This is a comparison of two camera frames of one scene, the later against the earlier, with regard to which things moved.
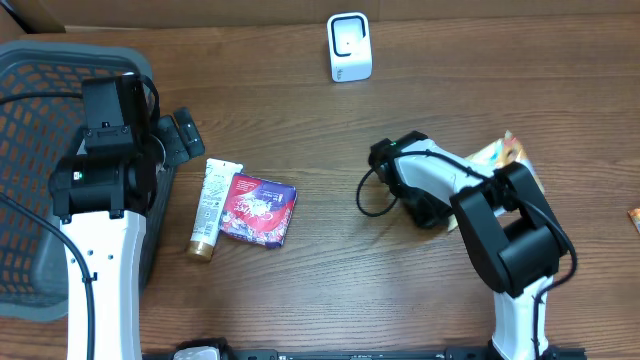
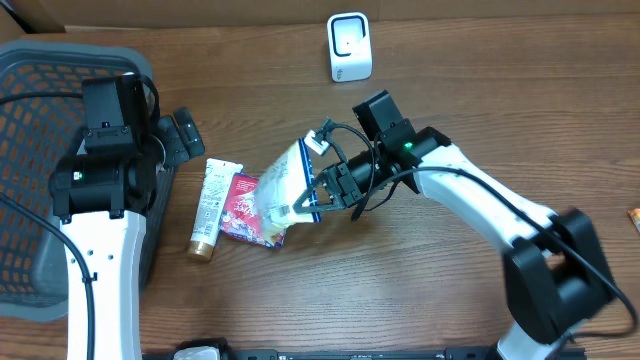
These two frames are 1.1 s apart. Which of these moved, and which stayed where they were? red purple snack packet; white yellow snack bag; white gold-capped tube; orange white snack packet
Moved: white yellow snack bag
Stayed: white gold-capped tube; orange white snack packet; red purple snack packet
